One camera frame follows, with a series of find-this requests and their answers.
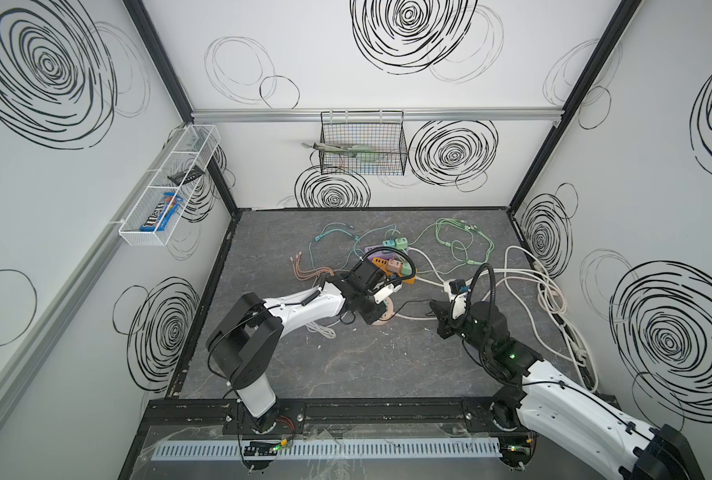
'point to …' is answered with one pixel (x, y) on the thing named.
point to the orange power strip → (383, 264)
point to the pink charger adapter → (394, 266)
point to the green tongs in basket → (356, 151)
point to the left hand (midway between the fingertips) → (383, 307)
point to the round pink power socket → (388, 313)
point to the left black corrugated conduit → (394, 249)
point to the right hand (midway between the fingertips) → (431, 303)
